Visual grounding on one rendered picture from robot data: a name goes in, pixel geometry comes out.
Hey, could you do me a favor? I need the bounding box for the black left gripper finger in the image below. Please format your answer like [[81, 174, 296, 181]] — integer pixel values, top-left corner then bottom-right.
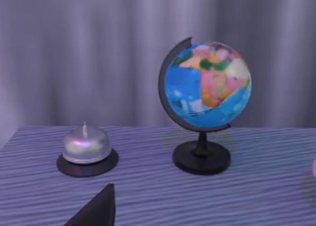
[[63, 183, 117, 226]]

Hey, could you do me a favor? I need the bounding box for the silver desk bell black base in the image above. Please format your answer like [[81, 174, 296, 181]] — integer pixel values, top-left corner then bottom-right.
[[56, 121, 119, 179]]

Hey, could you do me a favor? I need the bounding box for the grey pleated curtain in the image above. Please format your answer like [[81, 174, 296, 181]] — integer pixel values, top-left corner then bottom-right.
[[0, 0, 316, 147]]

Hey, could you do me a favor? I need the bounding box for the small globe on black stand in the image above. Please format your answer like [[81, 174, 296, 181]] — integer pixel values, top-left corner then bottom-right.
[[158, 37, 252, 176]]

